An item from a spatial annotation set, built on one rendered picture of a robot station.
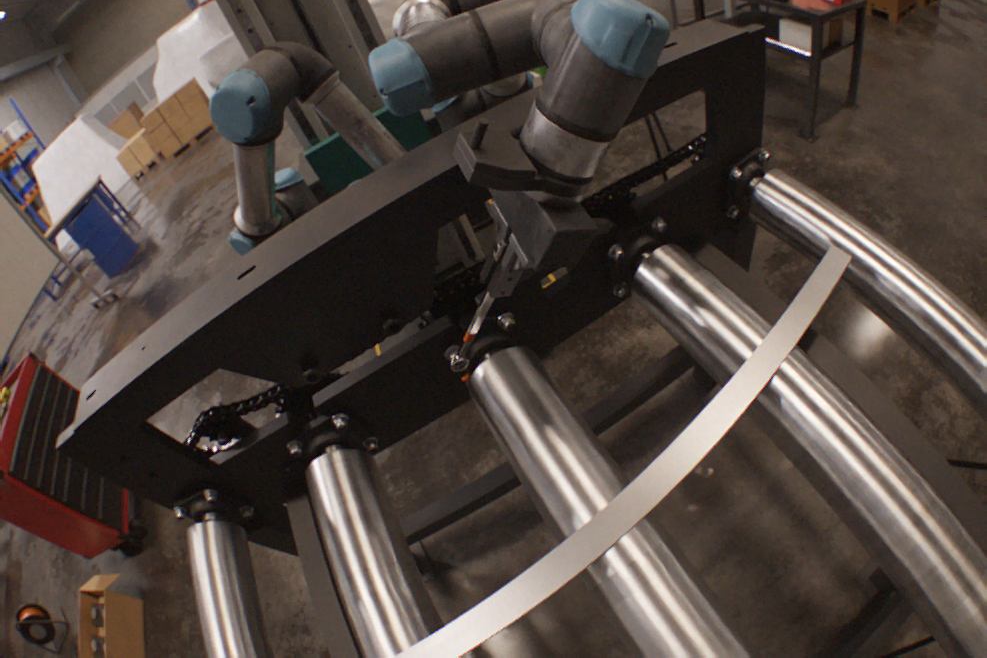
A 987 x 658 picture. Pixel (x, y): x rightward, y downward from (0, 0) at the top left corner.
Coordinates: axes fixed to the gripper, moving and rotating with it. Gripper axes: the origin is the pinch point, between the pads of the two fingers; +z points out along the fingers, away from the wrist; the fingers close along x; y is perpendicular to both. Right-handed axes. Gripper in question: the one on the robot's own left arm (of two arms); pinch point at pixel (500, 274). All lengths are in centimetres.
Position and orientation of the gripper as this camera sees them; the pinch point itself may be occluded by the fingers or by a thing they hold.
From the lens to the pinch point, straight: 49.4
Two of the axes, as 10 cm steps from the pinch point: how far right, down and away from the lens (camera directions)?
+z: -3.1, 6.3, 7.1
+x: -3.7, -7.7, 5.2
